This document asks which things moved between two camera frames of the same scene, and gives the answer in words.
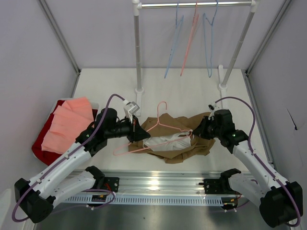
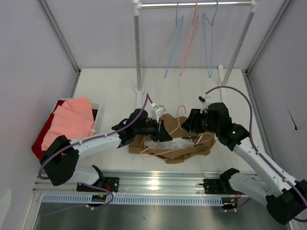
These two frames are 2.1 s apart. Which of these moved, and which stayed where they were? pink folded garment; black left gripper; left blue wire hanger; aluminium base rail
Moved: black left gripper
Stayed: left blue wire hanger; aluminium base rail; pink folded garment
